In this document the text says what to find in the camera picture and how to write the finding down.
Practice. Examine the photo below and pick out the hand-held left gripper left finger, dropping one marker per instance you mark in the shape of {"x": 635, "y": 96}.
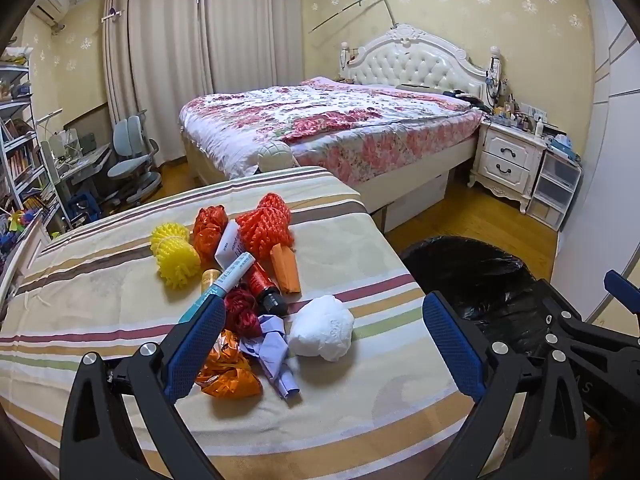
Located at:
{"x": 195, "y": 345}

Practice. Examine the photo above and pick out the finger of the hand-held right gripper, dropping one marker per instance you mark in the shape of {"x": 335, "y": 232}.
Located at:
{"x": 590, "y": 332}
{"x": 622, "y": 289}

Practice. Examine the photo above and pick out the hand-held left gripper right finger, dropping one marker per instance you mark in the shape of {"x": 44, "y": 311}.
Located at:
{"x": 450, "y": 345}

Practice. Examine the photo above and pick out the orange plastic wrapper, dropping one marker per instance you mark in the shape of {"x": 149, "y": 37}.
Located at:
{"x": 230, "y": 370}

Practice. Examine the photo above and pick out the dark red wrapper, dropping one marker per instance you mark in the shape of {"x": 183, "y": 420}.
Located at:
{"x": 242, "y": 310}

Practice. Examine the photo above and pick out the small yellow bottle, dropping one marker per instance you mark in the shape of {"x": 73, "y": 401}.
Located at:
{"x": 211, "y": 280}

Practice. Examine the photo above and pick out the black bag-lined trash bin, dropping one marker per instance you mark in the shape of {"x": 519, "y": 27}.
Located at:
{"x": 475, "y": 280}

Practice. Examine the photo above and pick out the purple paper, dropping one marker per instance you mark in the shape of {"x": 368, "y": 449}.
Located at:
{"x": 272, "y": 350}

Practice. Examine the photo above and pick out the red bottle with black cap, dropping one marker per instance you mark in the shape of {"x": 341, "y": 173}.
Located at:
{"x": 262, "y": 285}

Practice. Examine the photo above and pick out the white printed packet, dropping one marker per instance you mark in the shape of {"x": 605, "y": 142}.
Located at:
{"x": 227, "y": 247}

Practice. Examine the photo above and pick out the orange carton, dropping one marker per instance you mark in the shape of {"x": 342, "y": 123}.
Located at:
{"x": 285, "y": 270}

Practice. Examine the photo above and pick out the orange plastic bag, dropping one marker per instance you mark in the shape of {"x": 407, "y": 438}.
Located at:
{"x": 210, "y": 227}

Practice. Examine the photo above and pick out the white tissue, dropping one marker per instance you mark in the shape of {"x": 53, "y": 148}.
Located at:
{"x": 322, "y": 327}

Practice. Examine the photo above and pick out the large orange mesh net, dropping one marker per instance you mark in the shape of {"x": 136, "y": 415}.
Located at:
{"x": 265, "y": 227}

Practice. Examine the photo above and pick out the striped blanket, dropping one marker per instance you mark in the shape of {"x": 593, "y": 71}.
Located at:
{"x": 100, "y": 280}

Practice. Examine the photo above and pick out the clear plastic drawer unit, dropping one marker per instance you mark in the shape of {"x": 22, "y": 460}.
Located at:
{"x": 555, "y": 190}

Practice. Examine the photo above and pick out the white wardrobe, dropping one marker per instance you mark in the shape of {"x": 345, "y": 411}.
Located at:
{"x": 615, "y": 160}

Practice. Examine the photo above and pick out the blue tissue box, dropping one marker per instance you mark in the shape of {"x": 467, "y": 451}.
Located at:
{"x": 562, "y": 145}

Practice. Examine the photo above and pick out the white nightstand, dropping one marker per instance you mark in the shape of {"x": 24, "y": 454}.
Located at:
{"x": 505, "y": 160}

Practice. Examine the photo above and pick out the grey-blue desk chair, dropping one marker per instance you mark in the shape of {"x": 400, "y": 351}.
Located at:
{"x": 131, "y": 155}

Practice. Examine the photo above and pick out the group of small toiletry bottles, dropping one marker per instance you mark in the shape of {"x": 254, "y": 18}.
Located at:
{"x": 515, "y": 115}

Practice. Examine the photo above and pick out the grey study desk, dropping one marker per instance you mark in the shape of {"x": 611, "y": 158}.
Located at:
{"x": 82, "y": 162}

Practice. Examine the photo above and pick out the floral quilt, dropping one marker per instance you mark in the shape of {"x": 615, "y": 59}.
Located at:
{"x": 325, "y": 125}

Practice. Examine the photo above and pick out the white bookshelf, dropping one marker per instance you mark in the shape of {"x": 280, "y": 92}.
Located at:
{"x": 20, "y": 160}

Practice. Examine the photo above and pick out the beige curtain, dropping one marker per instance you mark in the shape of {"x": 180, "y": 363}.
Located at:
{"x": 200, "y": 60}

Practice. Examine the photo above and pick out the white bed with tufted headboard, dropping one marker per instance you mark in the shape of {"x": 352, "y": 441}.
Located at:
{"x": 410, "y": 62}

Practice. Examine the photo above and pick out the white air conditioner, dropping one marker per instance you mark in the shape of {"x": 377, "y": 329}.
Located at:
{"x": 50, "y": 5}

